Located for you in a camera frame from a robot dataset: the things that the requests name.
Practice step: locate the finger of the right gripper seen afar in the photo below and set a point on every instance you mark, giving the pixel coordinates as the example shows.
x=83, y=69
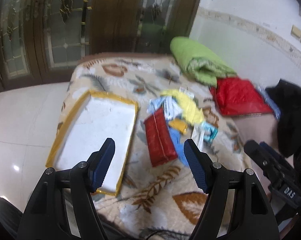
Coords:
x=259, y=155

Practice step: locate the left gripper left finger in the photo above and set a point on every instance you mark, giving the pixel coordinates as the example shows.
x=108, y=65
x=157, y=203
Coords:
x=99, y=162

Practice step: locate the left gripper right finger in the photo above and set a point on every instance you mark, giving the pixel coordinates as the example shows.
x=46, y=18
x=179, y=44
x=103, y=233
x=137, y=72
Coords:
x=199, y=163

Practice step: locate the white printed wipes packet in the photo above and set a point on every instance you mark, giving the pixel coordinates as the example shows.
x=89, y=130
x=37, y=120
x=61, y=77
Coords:
x=198, y=138

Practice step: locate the red snack packet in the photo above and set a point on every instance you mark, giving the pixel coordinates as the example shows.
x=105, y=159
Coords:
x=160, y=146

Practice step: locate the yellow towel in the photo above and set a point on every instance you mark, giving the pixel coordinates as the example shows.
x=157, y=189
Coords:
x=190, y=112

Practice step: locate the teal small packet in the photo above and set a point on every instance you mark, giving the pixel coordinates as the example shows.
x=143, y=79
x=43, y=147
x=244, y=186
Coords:
x=210, y=133

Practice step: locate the blue fluffy cloth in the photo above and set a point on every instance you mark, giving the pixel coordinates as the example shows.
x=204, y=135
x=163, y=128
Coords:
x=178, y=145

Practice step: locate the white tray yellow rim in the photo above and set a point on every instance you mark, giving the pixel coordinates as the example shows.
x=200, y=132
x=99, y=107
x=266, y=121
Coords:
x=93, y=118

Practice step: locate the leaf pattern beige blanket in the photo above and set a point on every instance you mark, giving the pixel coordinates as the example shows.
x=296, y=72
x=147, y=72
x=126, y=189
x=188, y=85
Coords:
x=145, y=104

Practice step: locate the red padded jacket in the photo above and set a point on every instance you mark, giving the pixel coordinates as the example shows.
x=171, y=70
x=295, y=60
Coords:
x=236, y=97

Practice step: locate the black garment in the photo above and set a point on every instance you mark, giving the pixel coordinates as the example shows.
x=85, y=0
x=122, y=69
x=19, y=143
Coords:
x=287, y=97

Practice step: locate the blue white tissue packet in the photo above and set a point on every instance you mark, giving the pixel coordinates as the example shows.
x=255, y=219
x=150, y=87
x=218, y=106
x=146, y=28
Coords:
x=169, y=105

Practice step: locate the green folded quilt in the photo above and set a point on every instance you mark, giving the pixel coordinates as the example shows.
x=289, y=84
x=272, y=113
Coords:
x=198, y=62

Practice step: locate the wooden glass cabinet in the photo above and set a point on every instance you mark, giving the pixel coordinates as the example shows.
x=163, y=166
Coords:
x=42, y=41

